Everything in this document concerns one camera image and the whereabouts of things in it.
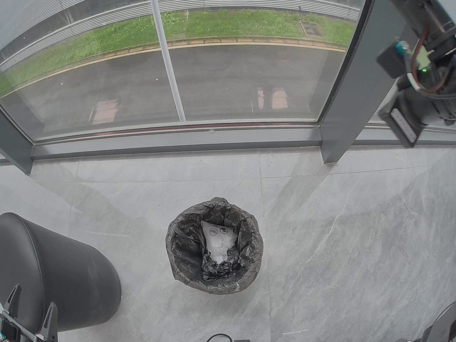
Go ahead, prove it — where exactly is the black plastic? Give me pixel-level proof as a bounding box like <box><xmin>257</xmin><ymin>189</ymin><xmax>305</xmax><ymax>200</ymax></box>
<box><xmin>202</xmin><ymin>248</ymin><xmax>240</xmax><ymax>281</ymax></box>

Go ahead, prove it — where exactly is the window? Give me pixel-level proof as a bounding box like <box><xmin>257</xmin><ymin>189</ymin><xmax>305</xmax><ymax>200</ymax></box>
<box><xmin>0</xmin><ymin>0</ymin><xmax>456</xmax><ymax>175</ymax></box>

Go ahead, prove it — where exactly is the white printed wrapper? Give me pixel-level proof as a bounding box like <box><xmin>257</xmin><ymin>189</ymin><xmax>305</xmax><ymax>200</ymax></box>
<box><xmin>200</xmin><ymin>220</ymin><xmax>238</xmax><ymax>264</ymax></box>

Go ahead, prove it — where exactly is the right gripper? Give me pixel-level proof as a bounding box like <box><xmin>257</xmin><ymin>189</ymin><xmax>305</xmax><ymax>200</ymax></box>
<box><xmin>379</xmin><ymin>79</ymin><xmax>456</xmax><ymax>148</ymax></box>

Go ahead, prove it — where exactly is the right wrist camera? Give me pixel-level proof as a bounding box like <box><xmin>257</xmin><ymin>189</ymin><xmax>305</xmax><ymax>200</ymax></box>
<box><xmin>376</xmin><ymin>38</ymin><xmax>410</xmax><ymax>80</ymax></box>

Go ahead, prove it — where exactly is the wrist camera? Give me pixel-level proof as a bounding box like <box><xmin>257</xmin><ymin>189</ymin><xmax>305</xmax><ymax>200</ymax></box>
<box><xmin>0</xmin><ymin>319</ymin><xmax>18</xmax><ymax>342</ymax></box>
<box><xmin>376</xmin><ymin>38</ymin><xmax>410</xmax><ymax>80</ymax></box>

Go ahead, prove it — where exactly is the black plastic bag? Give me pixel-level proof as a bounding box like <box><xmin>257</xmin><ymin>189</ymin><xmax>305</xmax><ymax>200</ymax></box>
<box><xmin>166</xmin><ymin>197</ymin><xmax>264</xmax><ymax>293</ymax></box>

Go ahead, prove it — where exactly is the grey trash bin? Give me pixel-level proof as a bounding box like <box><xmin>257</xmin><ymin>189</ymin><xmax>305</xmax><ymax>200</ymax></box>
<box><xmin>178</xmin><ymin>271</ymin><xmax>259</xmax><ymax>294</ymax></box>

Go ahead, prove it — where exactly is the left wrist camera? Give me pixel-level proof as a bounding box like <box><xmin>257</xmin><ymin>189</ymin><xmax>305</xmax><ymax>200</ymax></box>
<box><xmin>0</xmin><ymin>319</ymin><xmax>18</xmax><ymax>342</ymax></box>

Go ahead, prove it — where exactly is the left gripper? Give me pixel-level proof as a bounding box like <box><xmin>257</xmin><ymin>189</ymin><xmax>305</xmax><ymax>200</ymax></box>
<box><xmin>6</xmin><ymin>285</ymin><xmax>58</xmax><ymax>342</ymax></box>

